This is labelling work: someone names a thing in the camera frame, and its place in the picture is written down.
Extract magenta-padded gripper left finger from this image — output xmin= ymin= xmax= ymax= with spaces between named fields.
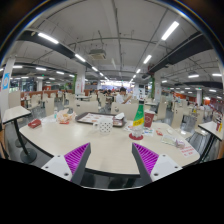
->
xmin=41 ymin=142 xmax=92 ymax=186

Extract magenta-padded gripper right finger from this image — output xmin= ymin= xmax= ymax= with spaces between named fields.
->
xmin=131 ymin=142 xmax=184 ymax=187

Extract green drink bottle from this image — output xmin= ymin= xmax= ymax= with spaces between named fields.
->
xmin=131 ymin=99 xmax=146 ymax=139

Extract flat round red coaster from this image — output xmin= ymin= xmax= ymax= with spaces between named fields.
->
xmin=128 ymin=133 xmax=144 ymax=141

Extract small tissue packet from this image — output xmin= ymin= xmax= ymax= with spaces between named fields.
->
xmin=174 ymin=138 xmax=186 ymax=149

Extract red paper cup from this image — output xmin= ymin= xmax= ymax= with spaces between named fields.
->
xmin=143 ymin=110 xmax=156 ymax=129

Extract dark food tray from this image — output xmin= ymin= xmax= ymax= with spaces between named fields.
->
xmin=75 ymin=111 xmax=128 ymax=128

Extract white polka-dot mug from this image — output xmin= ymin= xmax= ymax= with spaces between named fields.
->
xmin=92 ymin=118 xmax=114 ymax=134

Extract crumpled orange-white food wrapper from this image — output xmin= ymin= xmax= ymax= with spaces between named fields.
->
xmin=55 ymin=108 xmax=78 ymax=125

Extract beige chairs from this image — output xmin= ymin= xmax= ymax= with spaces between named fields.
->
xmin=8 ymin=90 xmax=221 ymax=129

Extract person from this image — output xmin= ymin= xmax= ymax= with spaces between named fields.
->
xmin=115 ymin=86 xmax=133 ymax=105

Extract ceiling air conditioner unit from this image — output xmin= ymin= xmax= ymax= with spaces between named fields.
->
xmin=88 ymin=49 xmax=107 ymax=61

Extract ceiling lights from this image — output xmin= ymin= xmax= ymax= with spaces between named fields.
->
xmin=0 ymin=20 xmax=223 ymax=101

